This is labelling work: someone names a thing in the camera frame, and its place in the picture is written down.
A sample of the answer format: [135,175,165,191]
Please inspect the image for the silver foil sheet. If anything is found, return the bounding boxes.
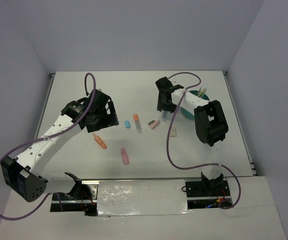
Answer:
[97,179,190,217]

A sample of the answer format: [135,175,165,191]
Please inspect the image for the blue transparent highlighter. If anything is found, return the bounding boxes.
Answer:
[161,110,168,123]

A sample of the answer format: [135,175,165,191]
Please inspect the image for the orange transparent highlighter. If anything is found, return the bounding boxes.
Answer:
[92,133,107,150]

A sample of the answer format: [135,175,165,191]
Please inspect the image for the blue highlighter cap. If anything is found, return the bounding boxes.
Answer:
[124,120,131,129]

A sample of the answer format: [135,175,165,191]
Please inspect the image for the pink white correction tape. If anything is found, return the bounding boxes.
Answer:
[148,119,160,130]

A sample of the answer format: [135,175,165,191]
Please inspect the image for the grey highlighter orange cap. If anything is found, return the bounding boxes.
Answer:
[133,114,143,134]

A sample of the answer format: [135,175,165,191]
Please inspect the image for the white eraser with label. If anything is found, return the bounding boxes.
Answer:
[169,127,177,138]

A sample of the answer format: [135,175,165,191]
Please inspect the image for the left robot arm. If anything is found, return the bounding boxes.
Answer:
[0,89,119,203]

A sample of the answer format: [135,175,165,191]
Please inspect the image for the teal round organizer container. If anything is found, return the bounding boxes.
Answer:
[181,90,209,120]

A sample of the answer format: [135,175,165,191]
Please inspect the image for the yellow thin highlighter pen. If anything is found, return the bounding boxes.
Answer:
[199,87,207,98]

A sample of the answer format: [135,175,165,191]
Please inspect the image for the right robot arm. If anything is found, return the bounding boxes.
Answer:
[155,77,229,196]

